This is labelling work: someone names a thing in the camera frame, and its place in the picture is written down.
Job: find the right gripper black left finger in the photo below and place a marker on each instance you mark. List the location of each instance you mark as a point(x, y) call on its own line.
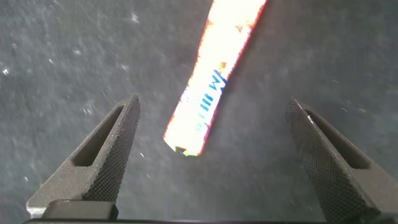
point(102, 168)

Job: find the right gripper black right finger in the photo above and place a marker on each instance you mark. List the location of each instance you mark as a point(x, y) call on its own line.
point(339, 168)

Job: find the red Hi-Chew candy pack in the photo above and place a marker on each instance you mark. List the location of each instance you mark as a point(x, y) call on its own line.
point(214, 77)

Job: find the black tablecloth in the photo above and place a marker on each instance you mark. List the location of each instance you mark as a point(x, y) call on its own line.
point(62, 46)

